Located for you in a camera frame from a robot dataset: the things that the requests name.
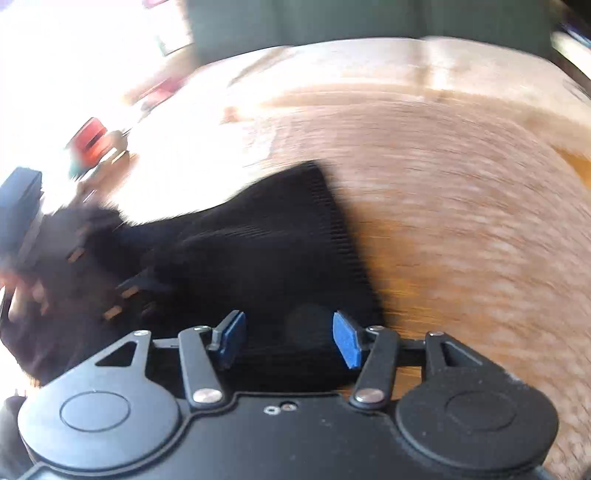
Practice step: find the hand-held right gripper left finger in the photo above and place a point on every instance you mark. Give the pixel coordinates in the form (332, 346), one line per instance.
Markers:
(230, 339)

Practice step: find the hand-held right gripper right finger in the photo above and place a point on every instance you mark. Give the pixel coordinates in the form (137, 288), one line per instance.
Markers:
(347, 339)

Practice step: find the black knit sweater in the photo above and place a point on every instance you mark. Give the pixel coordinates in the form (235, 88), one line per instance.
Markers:
(258, 240)

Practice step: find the person's left hand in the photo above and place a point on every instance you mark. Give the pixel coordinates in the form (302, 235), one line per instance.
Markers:
(21, 295)

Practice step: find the green and orange heater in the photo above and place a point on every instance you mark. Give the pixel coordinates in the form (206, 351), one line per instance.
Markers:
(90, 143)

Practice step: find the red packet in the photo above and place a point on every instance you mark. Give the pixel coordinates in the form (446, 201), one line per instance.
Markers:
(161, 90)

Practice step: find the green sofa with cover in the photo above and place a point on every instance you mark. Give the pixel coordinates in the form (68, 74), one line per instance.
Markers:
(369, 64)

